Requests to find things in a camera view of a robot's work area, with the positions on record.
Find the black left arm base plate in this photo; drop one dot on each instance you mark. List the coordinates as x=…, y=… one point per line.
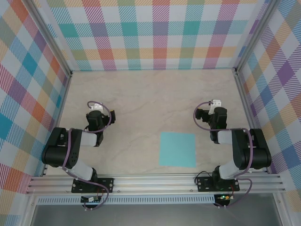
x=105, y=184

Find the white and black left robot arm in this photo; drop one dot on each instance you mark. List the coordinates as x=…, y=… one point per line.
x=82, y=139

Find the grey metal panel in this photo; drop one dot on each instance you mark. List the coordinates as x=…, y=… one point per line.
x=152, y=216

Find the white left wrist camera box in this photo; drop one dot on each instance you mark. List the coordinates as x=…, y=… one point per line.
x=97, y=107

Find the small circuit board green light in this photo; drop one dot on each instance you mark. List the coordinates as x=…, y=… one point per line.
x=224, y=197

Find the aluminium mounting rail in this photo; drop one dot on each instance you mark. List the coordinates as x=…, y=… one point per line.
x=152, y=184

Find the small black circuit board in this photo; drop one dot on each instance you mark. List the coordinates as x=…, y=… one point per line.
x=88, y=199

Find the aluminium frame leg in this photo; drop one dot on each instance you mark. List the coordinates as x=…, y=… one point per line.
x=29, y=212
x=282, y=212

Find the aluminium side rail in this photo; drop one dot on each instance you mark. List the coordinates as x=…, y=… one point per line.
x=65, y=91
x=243, y=94

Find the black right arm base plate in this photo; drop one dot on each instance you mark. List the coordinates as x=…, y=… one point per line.
x=204, y=184

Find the aluminium frame post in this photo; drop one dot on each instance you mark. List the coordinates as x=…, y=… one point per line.
x=254, y=35
x=51, y=37

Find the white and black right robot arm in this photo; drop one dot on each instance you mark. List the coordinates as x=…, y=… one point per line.
x=235, y=146

